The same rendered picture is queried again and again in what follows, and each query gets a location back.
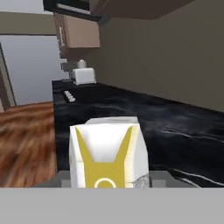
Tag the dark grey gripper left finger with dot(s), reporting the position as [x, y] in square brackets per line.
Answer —
[59, 180]

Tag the white kettle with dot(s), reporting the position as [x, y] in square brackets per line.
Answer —
[81, 63]

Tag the brown wall cupboard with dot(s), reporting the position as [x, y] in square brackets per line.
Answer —
[78, 33]

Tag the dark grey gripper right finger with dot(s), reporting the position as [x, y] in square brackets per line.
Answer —
[162, 179]

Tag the black range hood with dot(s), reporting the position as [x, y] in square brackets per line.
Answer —
[73, 8]

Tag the white and yellow drink carton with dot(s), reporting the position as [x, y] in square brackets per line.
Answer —
[106, 145]

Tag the white toaster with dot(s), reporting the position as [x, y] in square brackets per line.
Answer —
[84, 75]

